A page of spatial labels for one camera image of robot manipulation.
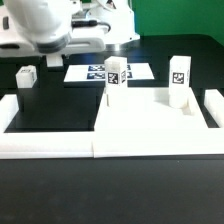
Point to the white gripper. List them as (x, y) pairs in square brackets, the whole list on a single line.
[(80, 40)]

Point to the white square table top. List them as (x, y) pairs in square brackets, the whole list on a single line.
[(147, 108)]

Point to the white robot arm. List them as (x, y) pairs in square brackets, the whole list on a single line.
[(64, 27)]

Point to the white sheet with fiducial markers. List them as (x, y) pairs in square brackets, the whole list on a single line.
[(96, 72)]

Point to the white U-shaped obstacle fence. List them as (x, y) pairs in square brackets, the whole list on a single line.
[(112, 143)]

